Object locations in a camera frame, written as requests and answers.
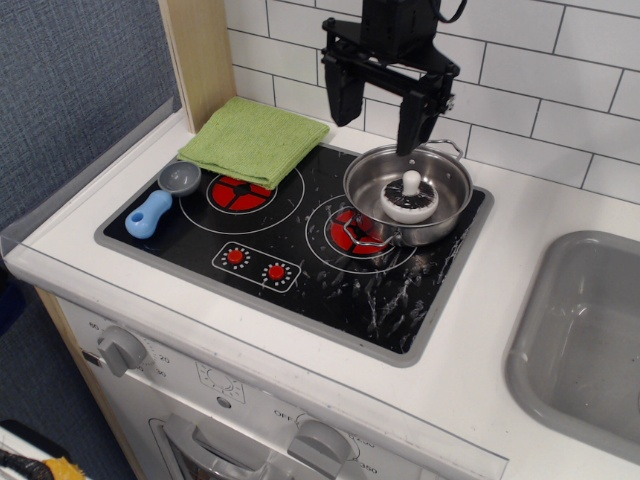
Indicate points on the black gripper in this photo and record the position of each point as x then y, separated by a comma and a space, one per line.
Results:
391, 47

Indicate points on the stainless steel pot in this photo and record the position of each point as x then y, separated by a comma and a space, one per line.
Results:
439, 162

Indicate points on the green folded cloth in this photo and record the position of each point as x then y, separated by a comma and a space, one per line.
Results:
252, 142

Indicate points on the black toy stovetop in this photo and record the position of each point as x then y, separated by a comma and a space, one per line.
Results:
317, 252

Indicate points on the blue grey toy scoop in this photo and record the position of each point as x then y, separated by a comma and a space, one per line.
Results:
176, 180

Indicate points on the grey sink basin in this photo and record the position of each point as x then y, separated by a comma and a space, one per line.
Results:
573, 364

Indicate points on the grey right oven knob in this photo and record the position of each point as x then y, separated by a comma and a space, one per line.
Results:
321, 448

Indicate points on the grey oven knob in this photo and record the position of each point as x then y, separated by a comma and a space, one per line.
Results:
120, 350
321, 448

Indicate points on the grey left oven knob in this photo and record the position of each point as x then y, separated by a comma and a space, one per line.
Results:
120, 350

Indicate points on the white toy oven front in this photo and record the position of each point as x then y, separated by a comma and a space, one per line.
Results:
183, 419

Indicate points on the yellow object at corner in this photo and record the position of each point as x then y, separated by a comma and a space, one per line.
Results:
63, 469

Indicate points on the wooden side post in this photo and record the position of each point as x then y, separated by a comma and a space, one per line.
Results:
199, 45

